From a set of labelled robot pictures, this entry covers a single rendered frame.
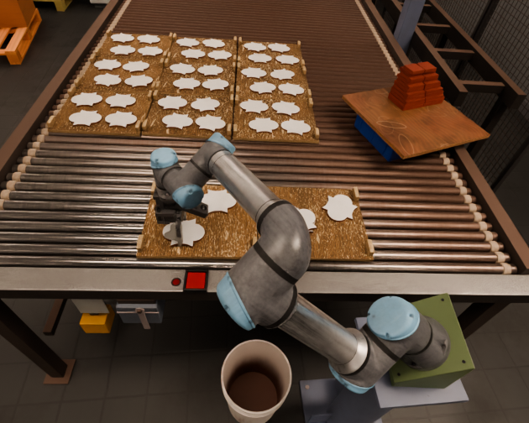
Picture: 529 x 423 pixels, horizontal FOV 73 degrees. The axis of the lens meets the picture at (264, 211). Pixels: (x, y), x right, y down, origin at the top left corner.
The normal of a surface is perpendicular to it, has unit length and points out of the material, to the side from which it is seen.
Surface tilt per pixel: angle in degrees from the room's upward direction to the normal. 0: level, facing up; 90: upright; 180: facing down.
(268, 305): 64
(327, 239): 0
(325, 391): 0
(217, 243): 0
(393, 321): 37
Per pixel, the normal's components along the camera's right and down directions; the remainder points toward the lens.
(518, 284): 0.07, -0.66
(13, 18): 0.24, 0.74
